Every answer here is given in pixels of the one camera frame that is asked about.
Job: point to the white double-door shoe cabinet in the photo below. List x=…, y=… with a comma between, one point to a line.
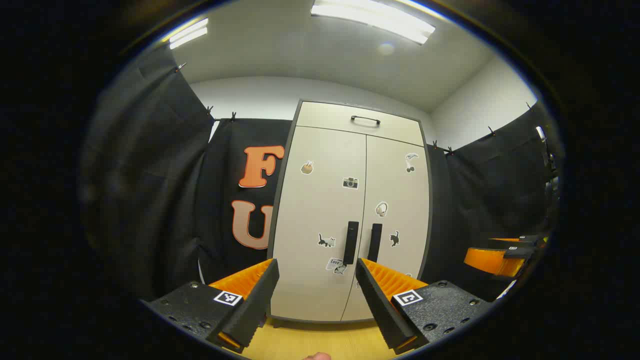
x=325, y=117

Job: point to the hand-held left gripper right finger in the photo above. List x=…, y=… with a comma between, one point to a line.
x=380, y=310

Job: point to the long wide ceiling light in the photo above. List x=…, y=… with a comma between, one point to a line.
x=375, y=20

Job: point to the narrow ceiling light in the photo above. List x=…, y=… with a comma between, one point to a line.
x=187, y=35

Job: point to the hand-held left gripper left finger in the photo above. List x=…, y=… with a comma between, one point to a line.
x=255, y=310

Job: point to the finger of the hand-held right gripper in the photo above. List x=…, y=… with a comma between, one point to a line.
x=525, y=241
x=517, y=252

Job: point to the black backdrop cloth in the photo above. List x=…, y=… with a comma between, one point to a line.
x=150, y=175

